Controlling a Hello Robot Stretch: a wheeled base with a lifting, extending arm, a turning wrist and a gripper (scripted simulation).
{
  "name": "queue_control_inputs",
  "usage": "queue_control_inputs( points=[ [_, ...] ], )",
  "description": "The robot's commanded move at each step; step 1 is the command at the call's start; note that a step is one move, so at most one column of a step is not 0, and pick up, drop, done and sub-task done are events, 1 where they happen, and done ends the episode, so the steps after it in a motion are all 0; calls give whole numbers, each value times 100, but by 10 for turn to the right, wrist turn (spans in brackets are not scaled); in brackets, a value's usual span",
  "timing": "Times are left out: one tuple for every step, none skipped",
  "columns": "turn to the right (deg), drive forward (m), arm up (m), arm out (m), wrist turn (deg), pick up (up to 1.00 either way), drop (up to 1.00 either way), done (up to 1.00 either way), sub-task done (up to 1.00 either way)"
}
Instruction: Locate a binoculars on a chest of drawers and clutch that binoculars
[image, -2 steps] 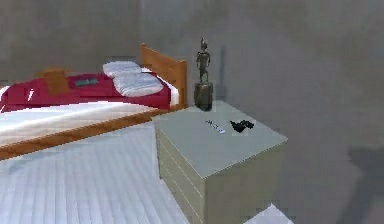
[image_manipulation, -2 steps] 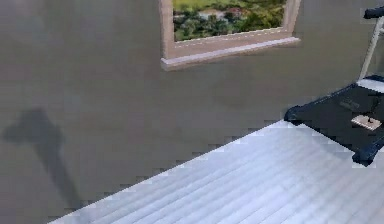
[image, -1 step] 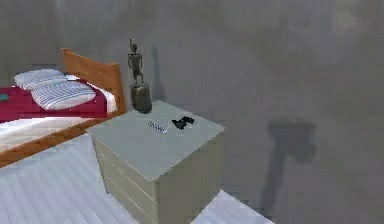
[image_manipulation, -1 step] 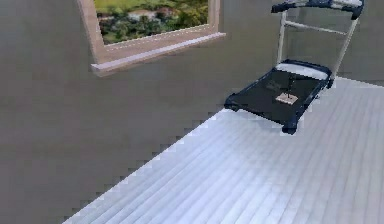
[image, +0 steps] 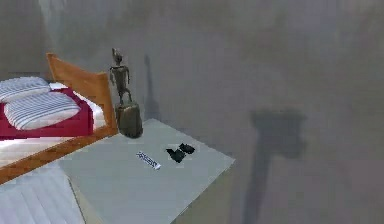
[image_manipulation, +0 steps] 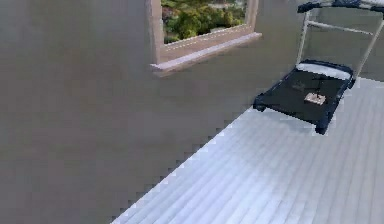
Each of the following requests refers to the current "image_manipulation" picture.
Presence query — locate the beige framed window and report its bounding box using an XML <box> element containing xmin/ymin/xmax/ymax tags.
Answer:
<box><xmin>145</xmin><ymin>0</ymin><xmax>263</xmax><ymax>76</ymax></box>

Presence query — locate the small tan flat object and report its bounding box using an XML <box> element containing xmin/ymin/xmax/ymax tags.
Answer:
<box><xmin>303</xmin><ymin>92</ymin><xmax>327</xmax><ymax>106</ymax></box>

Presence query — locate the dark blue treadmill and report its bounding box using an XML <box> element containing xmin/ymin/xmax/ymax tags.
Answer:
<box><xmin>252</xmin><ymin>0</ymin><xmax>384</xmax><ymax>136</ymax></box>

